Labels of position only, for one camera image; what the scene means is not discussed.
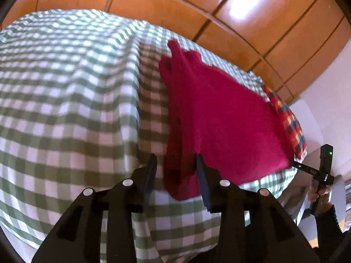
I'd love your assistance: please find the green gingham bed sheet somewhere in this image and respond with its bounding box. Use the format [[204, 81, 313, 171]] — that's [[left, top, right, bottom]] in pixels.
[[0, 9, 300, 263]]

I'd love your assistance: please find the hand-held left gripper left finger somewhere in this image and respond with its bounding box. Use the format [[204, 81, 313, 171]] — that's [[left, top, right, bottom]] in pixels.
[[31, 153, 158, 263]]

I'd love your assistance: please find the person's right hand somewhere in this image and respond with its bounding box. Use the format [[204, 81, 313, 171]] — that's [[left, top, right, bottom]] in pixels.
[[308, 182, 333, 212]]

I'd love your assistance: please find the multicolour checked blanket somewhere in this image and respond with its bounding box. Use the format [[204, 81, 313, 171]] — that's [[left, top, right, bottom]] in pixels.
[[263, 85, 308, 160]]

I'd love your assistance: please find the wooden wardrobe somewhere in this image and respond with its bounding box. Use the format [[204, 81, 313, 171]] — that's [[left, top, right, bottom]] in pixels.
[[0, 0, 351, 108]]

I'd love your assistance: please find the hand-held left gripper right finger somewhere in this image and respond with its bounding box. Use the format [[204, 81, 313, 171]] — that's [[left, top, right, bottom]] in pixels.
[[195, 155, 321, 263]]

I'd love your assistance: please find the person's right forearm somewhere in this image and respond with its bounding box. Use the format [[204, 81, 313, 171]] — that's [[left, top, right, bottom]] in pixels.
[[313, 204, 346, 263]]

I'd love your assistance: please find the red knit garment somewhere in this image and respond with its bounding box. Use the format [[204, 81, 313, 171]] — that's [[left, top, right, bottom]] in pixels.
[[158, 40, 296, 202]]

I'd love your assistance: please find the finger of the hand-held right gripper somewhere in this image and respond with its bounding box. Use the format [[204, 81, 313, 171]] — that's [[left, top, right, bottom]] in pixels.
[[290, 159, 320, 176]]

